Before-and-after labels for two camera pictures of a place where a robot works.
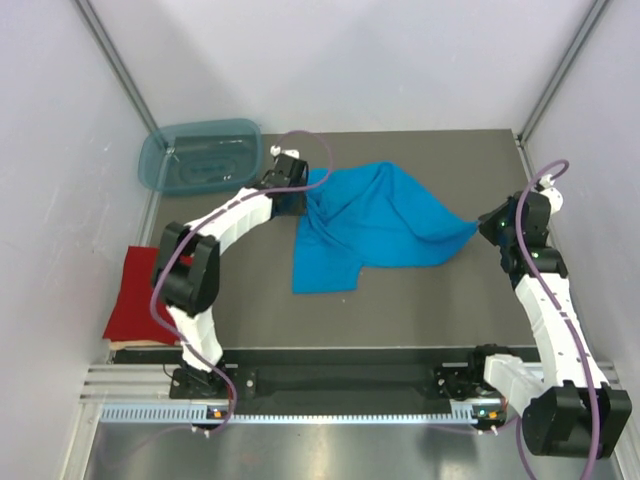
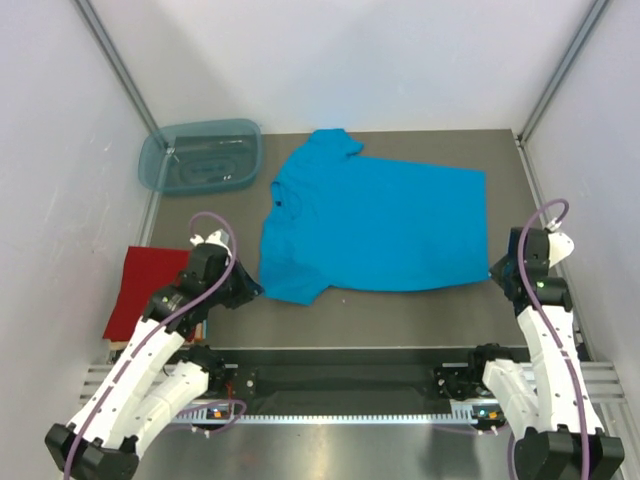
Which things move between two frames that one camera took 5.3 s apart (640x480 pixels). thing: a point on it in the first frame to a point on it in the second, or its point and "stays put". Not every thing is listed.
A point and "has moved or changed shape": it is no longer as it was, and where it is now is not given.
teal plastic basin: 200,155 stays put
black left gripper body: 298,204 to 236,290
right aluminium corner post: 583,36 stays put
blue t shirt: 360,217 has moved or changed shape
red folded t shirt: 132,317 stays put
